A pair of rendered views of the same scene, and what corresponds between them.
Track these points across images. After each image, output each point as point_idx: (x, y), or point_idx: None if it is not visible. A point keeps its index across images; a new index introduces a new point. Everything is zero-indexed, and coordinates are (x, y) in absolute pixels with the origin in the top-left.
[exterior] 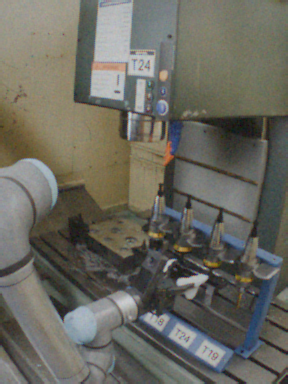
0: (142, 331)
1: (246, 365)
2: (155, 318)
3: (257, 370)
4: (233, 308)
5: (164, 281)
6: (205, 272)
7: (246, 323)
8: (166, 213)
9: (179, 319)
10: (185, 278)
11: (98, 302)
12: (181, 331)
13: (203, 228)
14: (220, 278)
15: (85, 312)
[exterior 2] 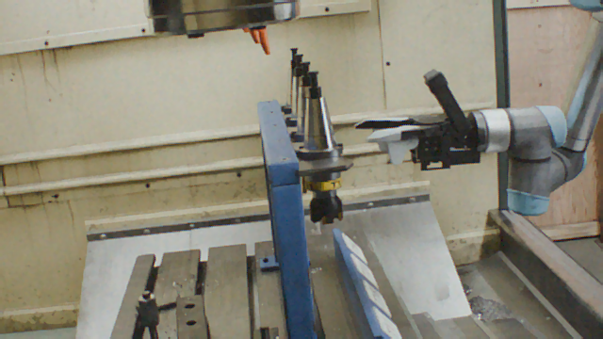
0: (406, 315)
1: (316, 251)
2: (377, 298)
3: (312, 245)
4: (213, 309)
5: (422, 117)
6: (187, 322)
7: (235, 286)
8: (293, 149)
9: (350, 270)
10: (391, 120)
11: (521, 109)
12: (362, 269)
13: (280, 128)
14: (185, 303)
15: (541, 105)
